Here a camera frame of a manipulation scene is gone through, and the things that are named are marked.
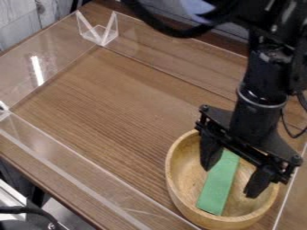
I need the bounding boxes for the brown wooden bowl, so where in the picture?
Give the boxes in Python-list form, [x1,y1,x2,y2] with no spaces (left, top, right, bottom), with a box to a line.
[166,130,279,230]

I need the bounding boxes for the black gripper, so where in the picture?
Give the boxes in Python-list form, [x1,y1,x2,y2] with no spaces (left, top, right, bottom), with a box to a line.
[195,102,303,199]

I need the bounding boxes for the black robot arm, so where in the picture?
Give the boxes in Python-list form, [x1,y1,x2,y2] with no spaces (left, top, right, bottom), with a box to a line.
[123,0,307,199]

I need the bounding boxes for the clear acrylic tray wall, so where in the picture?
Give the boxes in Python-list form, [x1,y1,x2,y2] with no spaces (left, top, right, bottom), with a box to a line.
[0,10,307,230]

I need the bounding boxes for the black cable bottom left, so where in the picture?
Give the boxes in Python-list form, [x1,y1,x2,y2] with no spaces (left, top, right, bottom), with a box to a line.
[0,206,58,230]

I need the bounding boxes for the green rectangular block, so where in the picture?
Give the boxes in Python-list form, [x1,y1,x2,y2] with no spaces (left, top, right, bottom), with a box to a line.
[195,149,240,216]

